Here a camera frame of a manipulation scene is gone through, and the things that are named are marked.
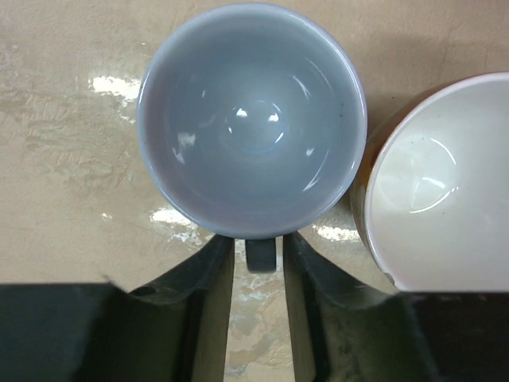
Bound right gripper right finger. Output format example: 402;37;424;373
283;233;508;381

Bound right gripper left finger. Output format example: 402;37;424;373
1;236;235;381

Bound brown floral mug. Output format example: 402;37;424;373
350;72;508;292

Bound pale blue mug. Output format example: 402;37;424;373
137;2;367;273

